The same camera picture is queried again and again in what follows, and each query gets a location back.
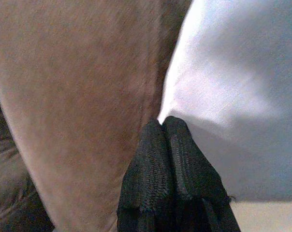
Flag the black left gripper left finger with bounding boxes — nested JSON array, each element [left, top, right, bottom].
[[117, 119, 173, 232]]

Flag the brown round fabric sofa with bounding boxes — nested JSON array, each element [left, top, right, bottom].
[[0, 0, 193, 232]]

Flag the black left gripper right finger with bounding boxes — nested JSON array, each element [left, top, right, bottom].
[[161, 116, 241, 232]]

